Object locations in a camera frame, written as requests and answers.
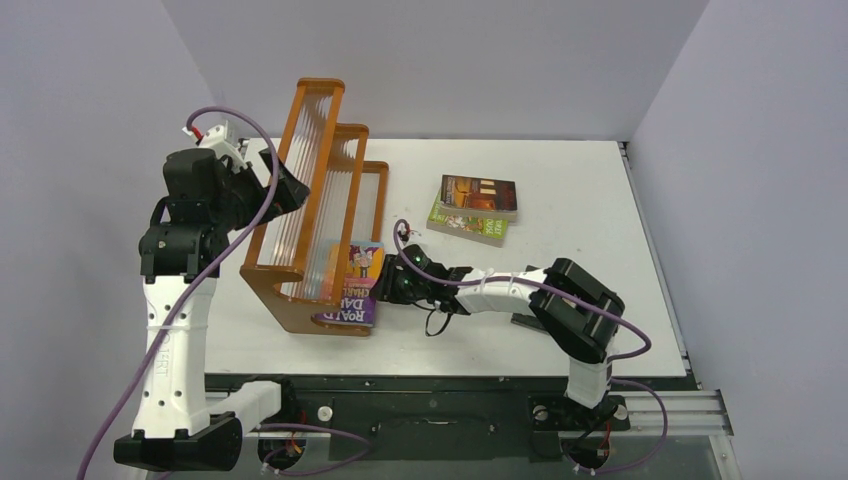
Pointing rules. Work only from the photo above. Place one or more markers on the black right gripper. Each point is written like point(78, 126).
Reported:
point(389, 284)

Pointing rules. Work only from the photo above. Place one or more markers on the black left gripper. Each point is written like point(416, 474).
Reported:
point(247, 176)

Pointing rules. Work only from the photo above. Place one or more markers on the colourful Roald Dahl paperback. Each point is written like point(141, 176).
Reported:
point(363, 263)

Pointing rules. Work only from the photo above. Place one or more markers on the orange wooden file rack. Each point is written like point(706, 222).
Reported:
point(296, 264)

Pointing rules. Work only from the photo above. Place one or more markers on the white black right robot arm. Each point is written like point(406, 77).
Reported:
point(589, 353)

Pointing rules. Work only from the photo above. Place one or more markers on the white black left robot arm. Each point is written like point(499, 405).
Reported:
point(174, 430)

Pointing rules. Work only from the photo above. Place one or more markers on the green cover paperback book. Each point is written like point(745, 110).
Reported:
point(480, 229)

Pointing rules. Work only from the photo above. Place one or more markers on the brown cover paperback book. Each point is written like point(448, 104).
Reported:
point(478, 197)

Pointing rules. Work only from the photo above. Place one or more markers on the dark Moon and Sixpence book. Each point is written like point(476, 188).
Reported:
point(569, 277)

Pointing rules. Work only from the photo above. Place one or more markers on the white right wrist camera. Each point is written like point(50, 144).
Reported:
point(407, 235)

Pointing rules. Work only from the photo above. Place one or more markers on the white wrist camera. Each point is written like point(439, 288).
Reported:
point(407, 235)
point(218, 138)

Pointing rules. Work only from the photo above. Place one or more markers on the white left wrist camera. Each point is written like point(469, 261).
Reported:
point(218, 138)

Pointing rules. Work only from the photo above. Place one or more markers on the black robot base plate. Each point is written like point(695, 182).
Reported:
point(327, 420)

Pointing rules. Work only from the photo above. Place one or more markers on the aluminium rail frame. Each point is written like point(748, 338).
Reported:
point(681, 434)

